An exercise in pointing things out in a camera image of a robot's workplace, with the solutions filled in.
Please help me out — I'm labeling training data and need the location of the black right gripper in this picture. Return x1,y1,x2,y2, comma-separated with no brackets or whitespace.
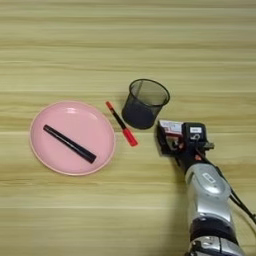
155,121,216,175

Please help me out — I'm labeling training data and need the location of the red white card box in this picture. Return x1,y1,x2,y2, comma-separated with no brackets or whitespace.
158,119,185,137

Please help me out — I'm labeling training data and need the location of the red marker pen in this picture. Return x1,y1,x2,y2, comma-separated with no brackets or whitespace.
105,100,139,148

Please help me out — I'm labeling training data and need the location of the black marker pen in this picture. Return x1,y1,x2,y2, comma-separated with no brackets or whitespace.
42,124,98,165

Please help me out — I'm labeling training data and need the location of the small black box white label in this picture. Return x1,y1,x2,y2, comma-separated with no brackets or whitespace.
181,122,208,145

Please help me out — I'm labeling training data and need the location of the black mesh pen cup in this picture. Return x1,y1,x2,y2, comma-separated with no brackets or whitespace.
121,78,171,131

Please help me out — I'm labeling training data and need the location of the pink round plate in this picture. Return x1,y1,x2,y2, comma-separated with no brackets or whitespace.
28,100,117,177

